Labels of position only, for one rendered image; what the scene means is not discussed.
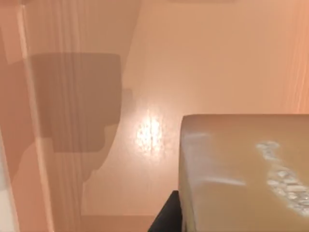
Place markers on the shallow salmon-coloured box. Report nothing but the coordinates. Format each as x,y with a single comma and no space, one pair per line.
169,72

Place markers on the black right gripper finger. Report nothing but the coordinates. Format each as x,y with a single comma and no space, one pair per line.
169,215

